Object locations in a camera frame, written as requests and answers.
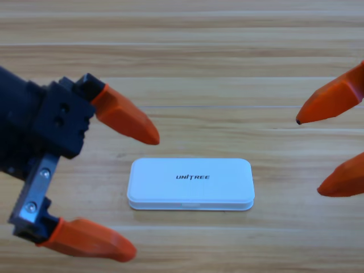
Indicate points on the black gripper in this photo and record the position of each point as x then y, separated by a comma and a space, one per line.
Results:
57, 125

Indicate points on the white Unitree pencil case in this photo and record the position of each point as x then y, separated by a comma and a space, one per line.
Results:
190, 187

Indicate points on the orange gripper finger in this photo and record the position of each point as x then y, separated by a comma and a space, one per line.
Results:
344, 183
330, 102
91, 239

